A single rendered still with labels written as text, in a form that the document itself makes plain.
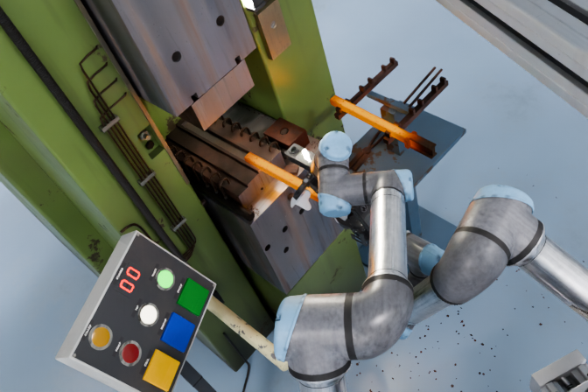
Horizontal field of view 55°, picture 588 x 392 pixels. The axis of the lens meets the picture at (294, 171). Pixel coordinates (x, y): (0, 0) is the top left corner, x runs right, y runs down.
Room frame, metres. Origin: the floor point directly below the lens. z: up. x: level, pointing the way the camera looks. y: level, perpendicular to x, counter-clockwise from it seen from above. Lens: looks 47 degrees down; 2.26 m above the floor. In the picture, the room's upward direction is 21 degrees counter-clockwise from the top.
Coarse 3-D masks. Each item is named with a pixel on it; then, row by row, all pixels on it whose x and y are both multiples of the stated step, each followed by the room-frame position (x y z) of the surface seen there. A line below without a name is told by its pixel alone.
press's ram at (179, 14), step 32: (96, 0) 1.20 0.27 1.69; (128, 0) 1.15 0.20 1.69; (160, 0) 1.19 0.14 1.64; (192, 0) 1.23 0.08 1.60; (224, 0) 1.27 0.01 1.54; (128, 32) 1.14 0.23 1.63; (160, 32) 1.17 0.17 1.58; (192, 32) 1.21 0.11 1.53; (224, 32) 1.26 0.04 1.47; (128, 64) 1.23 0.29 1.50; (160, 64) 1.15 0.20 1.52; (192, 64) 1.19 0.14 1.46; (224, 64) 1.24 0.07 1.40; (160, 96) 1.16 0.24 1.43
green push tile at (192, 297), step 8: (192, 280) 0.89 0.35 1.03; (184, 288) 0.87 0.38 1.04; (192, 288) 0.88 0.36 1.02; (200, 288) 0.88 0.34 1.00; (184, 296) 0.85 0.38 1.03; (192, 296) 0.86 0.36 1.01; (200, 296) 0.86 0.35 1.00; (184, 304) 0.83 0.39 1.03; (192, 304) 0.84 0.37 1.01; (200, 304) 0.84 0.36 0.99; (192, 312) 0.82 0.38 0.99
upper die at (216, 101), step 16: (240, 64) 1.26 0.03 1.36; (224, 80) 1.23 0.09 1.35; (240, 80) 1.25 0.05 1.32; (192, 96) 1.20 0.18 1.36; (208, 96) 1.19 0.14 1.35; (224, 96) 1.22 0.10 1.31; (240, 96) 1.24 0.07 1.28; (192, 112) 1.17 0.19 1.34; (208, 112) 1.18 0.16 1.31; (224, 112) 1.20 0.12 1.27
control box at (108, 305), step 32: (128, 256) 0.91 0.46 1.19; (160, 256) 0.93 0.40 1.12; (96, 288) 0.87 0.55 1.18; (128, 288) 0.85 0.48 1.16; (160, 288) 0.86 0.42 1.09; (96, 320) 0.77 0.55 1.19; (128, 320) 0.78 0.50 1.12; (160, 320) 0.79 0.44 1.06; (192, 320) 0.81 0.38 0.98; (64, 352) 0.72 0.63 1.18; (96, 352) 0.71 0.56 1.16; (128, 384) 0.66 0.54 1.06
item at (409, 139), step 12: (336, 96) 1.44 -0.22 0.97; (348, 108) 1.36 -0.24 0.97; (360, 108) 1.34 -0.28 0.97; (372, 120) 1.28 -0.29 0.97; (384, 120) 1.26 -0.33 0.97; (396, 132) 1.19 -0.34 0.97; (408, 132) 1.17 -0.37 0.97; (408, 144) 1.14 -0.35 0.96; (420, 144) 1.10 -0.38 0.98; (432, 144) 1.08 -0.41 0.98; (432, 156) 1.07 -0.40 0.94
